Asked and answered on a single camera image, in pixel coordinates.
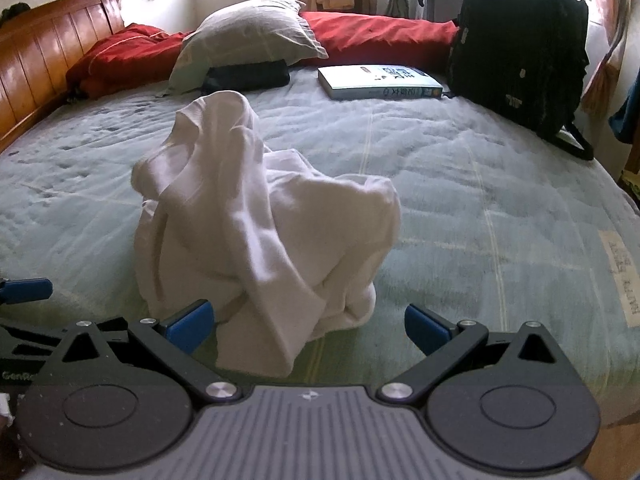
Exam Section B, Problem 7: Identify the green quilted bed cover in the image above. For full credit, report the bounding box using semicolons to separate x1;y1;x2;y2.
1;68;639;425

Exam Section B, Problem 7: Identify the black backpack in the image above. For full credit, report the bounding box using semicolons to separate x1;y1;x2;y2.
448;0;593;160

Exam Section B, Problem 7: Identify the orange curtain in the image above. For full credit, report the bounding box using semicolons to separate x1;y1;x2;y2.
580;0;631;119

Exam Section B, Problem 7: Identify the grey pillow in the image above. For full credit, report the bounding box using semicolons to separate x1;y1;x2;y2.
168;0;329;94

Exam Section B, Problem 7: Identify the white printed sweatshirt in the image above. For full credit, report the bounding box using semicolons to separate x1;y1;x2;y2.
131;91;400;377

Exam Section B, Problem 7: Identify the red blanket roll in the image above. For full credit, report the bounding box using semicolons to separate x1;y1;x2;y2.
302;12;458;74

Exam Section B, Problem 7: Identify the red pillow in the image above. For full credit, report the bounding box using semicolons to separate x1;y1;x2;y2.
66;24;186;99

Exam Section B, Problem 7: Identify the wooden headboard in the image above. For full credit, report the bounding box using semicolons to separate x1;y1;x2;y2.
0;0;124;150

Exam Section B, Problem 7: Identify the light blue book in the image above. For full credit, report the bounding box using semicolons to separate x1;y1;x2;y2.
317;64;444;100

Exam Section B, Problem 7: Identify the black folded cloth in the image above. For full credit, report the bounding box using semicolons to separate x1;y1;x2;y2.
201;60;290;94

